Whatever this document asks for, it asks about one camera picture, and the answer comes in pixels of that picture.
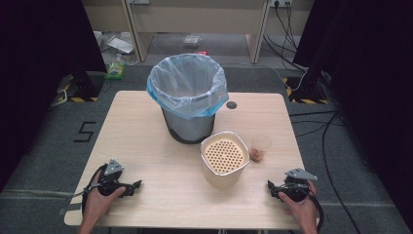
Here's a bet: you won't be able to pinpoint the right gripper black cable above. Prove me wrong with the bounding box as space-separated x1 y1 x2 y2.
306 186 326 234

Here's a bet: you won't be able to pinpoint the beige container with perforated strainer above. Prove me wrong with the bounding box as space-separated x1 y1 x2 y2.
200 131 251 190

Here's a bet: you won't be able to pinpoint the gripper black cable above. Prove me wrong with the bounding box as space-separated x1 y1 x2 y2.
306 186 326 234
80 163 109 216

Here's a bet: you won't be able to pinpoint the green packet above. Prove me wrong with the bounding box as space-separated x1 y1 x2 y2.
103 61 127 82

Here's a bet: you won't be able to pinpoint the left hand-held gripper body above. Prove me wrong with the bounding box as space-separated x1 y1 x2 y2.
96 158 131 198

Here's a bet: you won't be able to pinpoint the white floor cable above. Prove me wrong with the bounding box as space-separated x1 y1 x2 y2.
223 61 309 93

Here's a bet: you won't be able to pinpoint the black floor cable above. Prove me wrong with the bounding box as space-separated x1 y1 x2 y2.
288 109 363 234

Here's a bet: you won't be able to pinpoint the clear plastic packet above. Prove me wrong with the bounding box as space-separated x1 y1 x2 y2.
182 34 202 47

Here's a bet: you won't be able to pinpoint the person's left hand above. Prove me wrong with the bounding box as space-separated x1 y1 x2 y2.
82 169 127 225

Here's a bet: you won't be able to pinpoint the light wooden desk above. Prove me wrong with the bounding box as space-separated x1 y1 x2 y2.
81 0 316 65

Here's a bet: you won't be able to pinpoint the white paper sheet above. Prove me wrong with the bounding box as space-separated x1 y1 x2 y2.
106 35 136 56

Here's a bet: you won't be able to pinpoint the person's right hand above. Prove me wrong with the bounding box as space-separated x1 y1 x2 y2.
278 179 319 229

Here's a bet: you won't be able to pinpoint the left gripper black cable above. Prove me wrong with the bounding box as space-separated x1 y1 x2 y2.
80 163 109 216

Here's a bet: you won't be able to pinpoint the grey trash bin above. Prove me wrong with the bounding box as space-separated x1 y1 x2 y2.
161 106 216 145

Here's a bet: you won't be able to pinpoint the white strap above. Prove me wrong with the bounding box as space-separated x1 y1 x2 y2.
50 88 69 109

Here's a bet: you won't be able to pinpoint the bundle of black hanging cables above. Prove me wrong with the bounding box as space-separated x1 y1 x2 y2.
262 2 308 73

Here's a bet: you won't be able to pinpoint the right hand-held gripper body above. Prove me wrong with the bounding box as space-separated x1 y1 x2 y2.
275 168 319 203

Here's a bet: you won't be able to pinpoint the clear plastic cup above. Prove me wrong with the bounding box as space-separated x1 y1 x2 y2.
248 135 273 164

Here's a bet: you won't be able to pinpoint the black dark curtain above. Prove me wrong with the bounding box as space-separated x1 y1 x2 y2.
292 0 413 228
0 0 108 193

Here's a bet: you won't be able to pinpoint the brown food scraps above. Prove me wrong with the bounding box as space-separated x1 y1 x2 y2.
249 147 265 163

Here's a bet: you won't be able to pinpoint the white wall socket with plugs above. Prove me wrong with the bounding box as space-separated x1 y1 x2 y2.
269 0 294 9

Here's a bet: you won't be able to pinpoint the black stand base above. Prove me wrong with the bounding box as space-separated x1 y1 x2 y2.
286 61 330 102
71 69 106 99

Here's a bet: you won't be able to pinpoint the pale blue bin bag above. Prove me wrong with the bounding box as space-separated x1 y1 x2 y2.
146 53 230 120

